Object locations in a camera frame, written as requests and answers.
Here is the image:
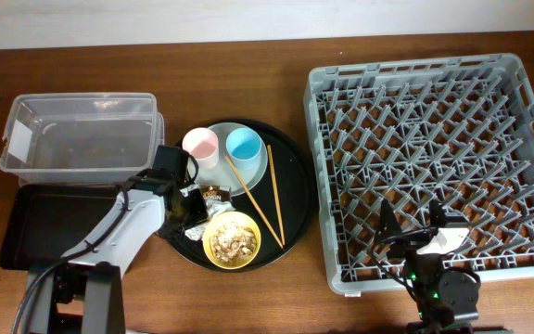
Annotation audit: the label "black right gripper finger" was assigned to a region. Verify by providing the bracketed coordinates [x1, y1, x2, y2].
[429, 199, 457, 228]
[374, 199, 402, 245]

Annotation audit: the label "white paper napkin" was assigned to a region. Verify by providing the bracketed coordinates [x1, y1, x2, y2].
[182, 184, 235, 241]

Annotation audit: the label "brown gold coffee sachet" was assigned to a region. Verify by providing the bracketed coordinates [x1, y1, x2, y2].
[198, 185, 231, 203]

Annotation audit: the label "yellow plastic bowl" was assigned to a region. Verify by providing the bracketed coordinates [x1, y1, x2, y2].
[202, 212, 261, 270]

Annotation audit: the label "wooden chopstick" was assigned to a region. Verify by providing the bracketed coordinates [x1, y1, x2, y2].
[267, 145, 286, 248]
[225, 156, 284, 249]

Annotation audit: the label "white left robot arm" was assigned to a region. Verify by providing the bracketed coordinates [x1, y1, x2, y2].
[11, 168, 198, 333]

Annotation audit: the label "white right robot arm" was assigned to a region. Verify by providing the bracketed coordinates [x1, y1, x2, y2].
[369, 199, 508, 334]

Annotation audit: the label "grey plastic dishwasher rack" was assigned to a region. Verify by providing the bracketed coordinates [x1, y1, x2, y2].
[304, 53, 534, 296]

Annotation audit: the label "clear plastic waste bin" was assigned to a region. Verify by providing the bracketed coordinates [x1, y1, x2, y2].
[0, 93, 165, 184]

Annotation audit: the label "pink plastic cup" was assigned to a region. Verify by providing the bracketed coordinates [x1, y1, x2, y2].
[182, 127, 219, 170]

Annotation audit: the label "light grey round plate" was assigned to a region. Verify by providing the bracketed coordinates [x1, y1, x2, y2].
[195, 122, 268, 197]

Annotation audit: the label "rice and nut scraps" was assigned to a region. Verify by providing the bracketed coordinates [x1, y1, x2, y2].
[210, 223, 258, 266]

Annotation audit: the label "light blue plastic cup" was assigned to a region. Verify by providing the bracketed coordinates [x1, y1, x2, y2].
[226, 128, 261, 170]

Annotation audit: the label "round black serving tray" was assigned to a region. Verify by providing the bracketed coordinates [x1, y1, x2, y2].
[158, 118, 318, 274]

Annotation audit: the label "black rectangular food tray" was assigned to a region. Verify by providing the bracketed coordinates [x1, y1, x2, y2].
[0, 185, 118, 271]

